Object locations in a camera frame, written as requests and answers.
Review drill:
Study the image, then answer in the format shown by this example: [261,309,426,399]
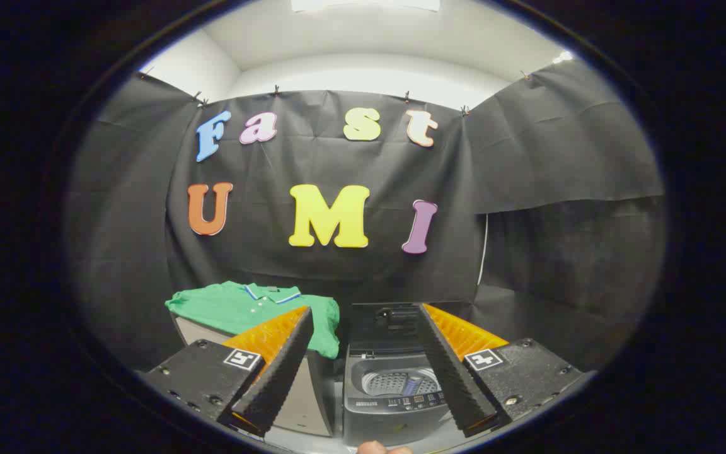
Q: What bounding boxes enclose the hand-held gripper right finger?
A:
[415,303,585,438]

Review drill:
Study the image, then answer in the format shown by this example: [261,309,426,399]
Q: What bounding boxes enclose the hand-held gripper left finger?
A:
[142,306,314,438]

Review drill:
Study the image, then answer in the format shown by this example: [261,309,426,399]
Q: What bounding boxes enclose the grey washing machine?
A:
[342,344,459,448]

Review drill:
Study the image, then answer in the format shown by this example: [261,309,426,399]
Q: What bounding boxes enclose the green polo shirt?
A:
[165,281,341,360]

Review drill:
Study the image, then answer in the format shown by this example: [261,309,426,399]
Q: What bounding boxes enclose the dark washing machine lid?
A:
[347,301,430,355]

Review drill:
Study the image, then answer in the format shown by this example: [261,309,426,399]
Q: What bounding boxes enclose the grey cabinet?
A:
[174,315,334,438]

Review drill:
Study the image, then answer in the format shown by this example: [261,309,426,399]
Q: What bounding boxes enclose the black backdrop cloth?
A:
[66,60,666,379]

